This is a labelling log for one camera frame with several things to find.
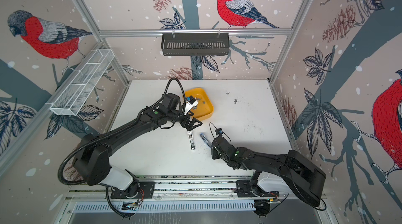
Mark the yellow plastic tray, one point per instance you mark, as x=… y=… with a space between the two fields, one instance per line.
x=204 y=108

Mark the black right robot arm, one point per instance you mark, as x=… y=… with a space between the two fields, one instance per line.
x=303 y=177

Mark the white wire mesh shelf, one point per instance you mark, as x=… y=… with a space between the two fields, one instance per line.
x=74 y=96

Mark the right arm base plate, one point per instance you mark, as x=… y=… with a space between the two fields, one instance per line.
x=250 y=188

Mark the aluminium mounting rail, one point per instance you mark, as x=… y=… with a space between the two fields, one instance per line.
x=189 y=196

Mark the black wire basket shelf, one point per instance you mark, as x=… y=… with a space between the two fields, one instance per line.
x=195 y=44

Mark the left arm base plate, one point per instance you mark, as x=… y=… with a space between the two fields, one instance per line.
x=135 y=190

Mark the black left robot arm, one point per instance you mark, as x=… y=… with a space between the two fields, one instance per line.
x=92 y=160

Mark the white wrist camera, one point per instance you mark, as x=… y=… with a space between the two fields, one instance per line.
x=190 y=103
x=219 y=132

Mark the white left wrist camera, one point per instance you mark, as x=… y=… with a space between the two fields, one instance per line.
x=190 y=103

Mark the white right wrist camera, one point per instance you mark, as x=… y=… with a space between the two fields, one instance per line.
x=219 y=132

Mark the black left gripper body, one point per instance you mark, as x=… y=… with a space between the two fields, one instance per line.
x=182 y=118

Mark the white stapler top part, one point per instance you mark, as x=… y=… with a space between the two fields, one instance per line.
x=191 y=140

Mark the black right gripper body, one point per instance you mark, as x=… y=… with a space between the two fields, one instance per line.
x=216 y=153

